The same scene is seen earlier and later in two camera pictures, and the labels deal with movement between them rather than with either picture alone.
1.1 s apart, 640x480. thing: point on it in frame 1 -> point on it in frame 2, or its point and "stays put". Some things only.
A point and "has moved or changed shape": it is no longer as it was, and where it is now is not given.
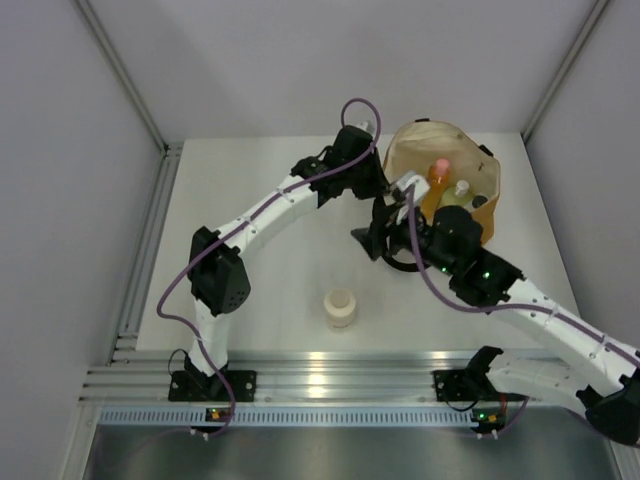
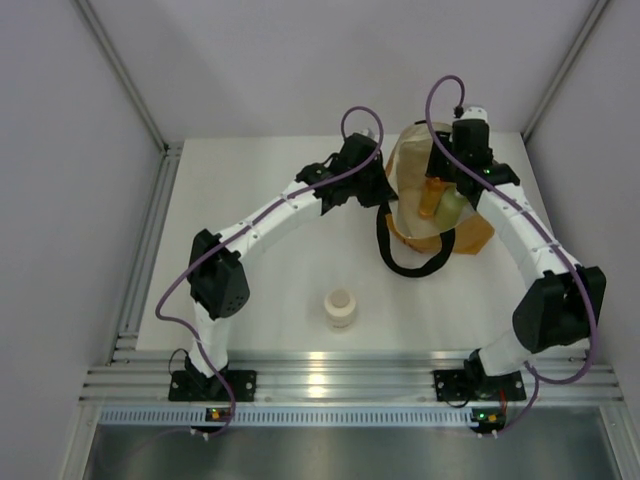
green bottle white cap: (458, 195) stays put
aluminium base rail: (290, 376) stays put
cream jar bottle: (339, 307) stays put
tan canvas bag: (472, 164) has moved or changed shape
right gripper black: (389, 225) -> (445, 140)
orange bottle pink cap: (436, 178) stays put
